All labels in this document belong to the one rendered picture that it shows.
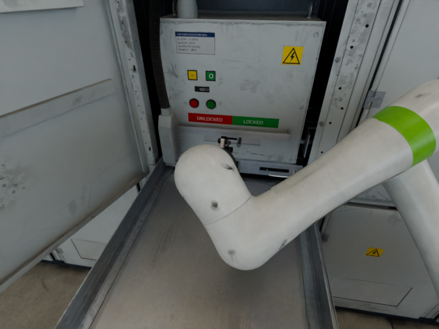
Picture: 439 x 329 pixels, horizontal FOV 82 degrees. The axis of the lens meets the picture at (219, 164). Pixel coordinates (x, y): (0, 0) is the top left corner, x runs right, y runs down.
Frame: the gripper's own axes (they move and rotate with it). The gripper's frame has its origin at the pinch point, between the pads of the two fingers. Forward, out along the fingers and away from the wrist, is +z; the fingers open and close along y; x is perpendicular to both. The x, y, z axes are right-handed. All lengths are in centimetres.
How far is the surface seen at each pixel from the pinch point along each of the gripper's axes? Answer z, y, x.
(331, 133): 7.8, -10.8, 32.4
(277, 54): 0.4, -32.3, 12.6
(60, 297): 45, 92, -95
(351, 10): -9, -40, 29
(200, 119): 11.7, -12.8, -11.9
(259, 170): 20.4, 4.9, 10.9
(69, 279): 55, 87, -97
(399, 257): 33, 38, 73
